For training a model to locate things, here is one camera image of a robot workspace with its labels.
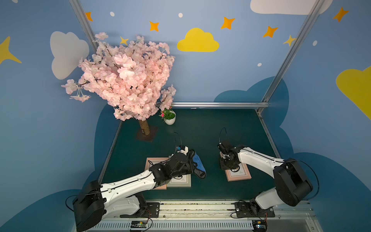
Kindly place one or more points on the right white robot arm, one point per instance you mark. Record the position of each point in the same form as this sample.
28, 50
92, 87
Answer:
292, 184

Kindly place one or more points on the blue black-edged cloth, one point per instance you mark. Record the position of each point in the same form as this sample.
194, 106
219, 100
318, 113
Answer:
197, 166

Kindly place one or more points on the pink picture frame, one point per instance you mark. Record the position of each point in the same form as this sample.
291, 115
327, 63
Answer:
242, 174
161, 173

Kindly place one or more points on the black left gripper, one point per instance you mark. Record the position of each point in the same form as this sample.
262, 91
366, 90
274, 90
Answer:
190, 164

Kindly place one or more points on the aluminium mounting rail front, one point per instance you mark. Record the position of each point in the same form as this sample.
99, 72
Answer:
213, 216

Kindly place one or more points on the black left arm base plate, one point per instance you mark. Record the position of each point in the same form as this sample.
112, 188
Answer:
147, 209

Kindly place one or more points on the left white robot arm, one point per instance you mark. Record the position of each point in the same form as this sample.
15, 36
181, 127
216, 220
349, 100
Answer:
97, 201

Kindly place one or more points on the white pot with plant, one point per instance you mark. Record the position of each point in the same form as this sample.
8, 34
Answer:
168, 116

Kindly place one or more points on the pink blossom artificial tree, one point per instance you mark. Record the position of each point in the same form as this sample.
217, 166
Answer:
130, 78

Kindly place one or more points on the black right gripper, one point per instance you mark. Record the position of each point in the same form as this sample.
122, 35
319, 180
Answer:
226, 160

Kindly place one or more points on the grey-green picture frame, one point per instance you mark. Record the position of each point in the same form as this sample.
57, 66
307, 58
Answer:
183, 181

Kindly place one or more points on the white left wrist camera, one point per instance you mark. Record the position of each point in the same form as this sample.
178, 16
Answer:
182, 149

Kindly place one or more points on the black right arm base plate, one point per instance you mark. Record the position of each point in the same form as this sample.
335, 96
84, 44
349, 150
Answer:
251, 210

